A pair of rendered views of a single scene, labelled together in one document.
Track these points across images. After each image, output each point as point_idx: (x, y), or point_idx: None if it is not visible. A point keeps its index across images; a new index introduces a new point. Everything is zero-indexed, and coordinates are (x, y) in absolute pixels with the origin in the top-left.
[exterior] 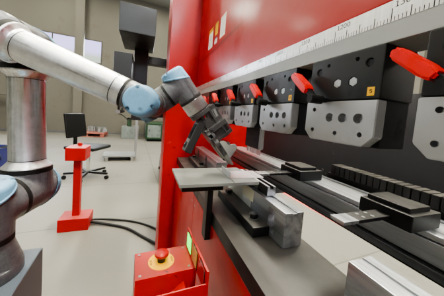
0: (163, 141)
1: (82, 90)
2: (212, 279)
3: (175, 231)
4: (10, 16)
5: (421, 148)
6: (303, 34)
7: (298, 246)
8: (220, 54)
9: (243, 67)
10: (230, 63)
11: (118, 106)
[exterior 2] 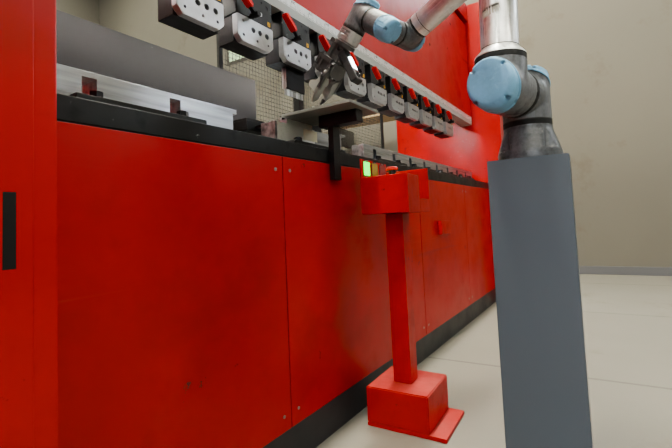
0: None
1: (446, 17)
2: (347, 211)
3: (126, 371)
4: None
5: (373, 97)
6: (339, 27)
7: None
8: None
9: None
10: None
11: (424, 36)
